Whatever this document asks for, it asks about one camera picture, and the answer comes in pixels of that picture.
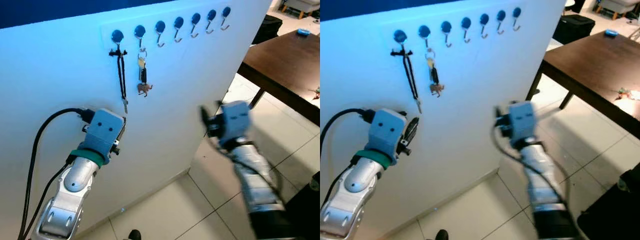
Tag keys with brown elephant charm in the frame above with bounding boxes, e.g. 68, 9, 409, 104
426, 48, 445, 98
136, 47, 154, 98

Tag dark brown wooden table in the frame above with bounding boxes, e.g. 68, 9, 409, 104
237, 29, 321, 126
526, 30, 640, 140

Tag black bulky object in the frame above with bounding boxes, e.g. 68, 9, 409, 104
577, 162, 640, 240
284, 171, 321, 240

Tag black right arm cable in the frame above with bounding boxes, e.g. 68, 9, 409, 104
492, 125, 573, 203
209, 134, 283, 203

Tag key on black lanyard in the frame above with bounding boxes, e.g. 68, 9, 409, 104
109, 44, 129, 115
391, 44, 424, 115

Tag light chair with wooden legs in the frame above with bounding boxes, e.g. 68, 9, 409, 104
280, 0, 321, 20
595, 0, 640, 21

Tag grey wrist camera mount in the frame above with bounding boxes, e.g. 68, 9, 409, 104
219, 100, 252, 144
366, 108, 409, 162
79, 108, 126, 162
507, 100, 538, 142

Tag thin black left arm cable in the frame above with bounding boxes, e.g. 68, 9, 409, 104
22, 159, 73, 240
322, 162, 357, 207

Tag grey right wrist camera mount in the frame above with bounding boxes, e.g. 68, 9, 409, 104
219, 100, 252, 144
507, 100, 538, 142

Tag black box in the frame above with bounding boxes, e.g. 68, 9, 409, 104
552, 14, 596, 46
251, 14, 284, 46

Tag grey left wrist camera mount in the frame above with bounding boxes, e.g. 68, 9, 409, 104
79, 108, 126, 162
366, 108, 409, 162

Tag white hook backing plate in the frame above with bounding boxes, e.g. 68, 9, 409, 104
100, 4, 236, 52

